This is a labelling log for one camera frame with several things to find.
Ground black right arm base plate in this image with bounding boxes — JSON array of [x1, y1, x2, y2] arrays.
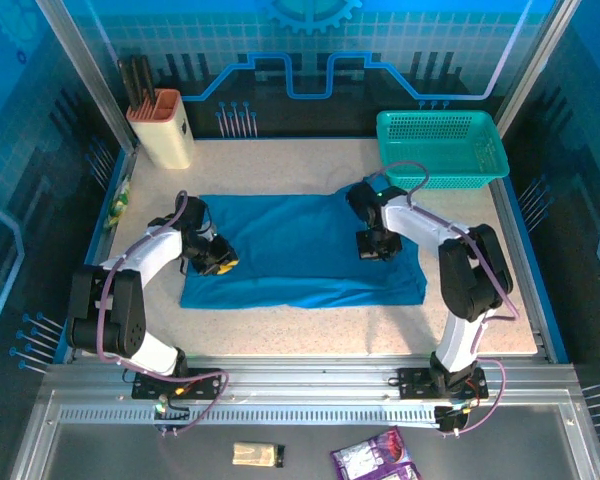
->
[[396, 367, 489, 402]]

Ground teal plastic mesh basket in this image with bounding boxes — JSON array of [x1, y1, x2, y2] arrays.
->
[[375, 109, 510, 191]]

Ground aluminium frame post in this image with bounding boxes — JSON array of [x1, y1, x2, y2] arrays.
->
[[33, 0, 142, 154], [493, 0, 582, 137]]

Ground cream utensil holder orange rim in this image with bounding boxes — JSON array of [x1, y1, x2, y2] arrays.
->
[[125, 89, 196, 170]]

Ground purple snack bag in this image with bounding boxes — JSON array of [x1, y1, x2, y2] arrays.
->
[[329, 426, 424, 480]]

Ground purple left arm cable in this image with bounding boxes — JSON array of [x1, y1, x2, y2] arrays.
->
[[95, 189, 232, 437]]

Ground slotted aluminium strip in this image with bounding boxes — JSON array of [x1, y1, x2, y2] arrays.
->
[[57, 404, 444, 427]]

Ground beige wrapped packet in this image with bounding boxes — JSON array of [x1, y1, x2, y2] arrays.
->
[[231, 441, 286, 470]]

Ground blue t-shirt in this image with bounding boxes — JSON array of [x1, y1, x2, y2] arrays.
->
[[179, 182, 428, 310]]

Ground black utensil handle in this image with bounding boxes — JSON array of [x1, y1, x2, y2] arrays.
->
[[128, 56, 149, 109], [116, 58, 137, 112], [138, 55, 159, 104]]

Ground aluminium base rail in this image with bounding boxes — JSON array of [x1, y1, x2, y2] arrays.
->
[[44, 354, 581, 404]]

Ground green yellow packet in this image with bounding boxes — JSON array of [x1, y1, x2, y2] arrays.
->
[[103, 172, 133, 231]]

